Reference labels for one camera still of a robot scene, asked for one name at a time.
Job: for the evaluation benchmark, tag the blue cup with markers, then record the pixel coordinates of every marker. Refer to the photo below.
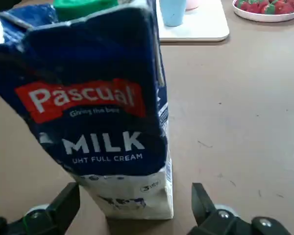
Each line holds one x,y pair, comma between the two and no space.
172,12

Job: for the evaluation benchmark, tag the pink bowl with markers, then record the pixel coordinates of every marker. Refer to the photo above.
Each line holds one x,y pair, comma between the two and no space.
192,4

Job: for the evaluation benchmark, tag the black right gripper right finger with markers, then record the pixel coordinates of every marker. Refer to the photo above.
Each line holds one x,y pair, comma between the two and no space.
223,225

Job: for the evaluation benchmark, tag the white rectangular tray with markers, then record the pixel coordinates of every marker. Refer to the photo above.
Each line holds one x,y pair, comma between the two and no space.
205,27

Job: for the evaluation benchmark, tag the pink plate with strawberries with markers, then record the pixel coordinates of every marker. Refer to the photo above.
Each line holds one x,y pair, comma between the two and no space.
267,16

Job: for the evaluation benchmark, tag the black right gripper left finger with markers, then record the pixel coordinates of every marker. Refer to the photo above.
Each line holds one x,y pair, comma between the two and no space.
39,222

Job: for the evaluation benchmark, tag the blue white milk carton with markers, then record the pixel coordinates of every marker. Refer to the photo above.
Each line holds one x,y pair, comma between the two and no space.
88,61

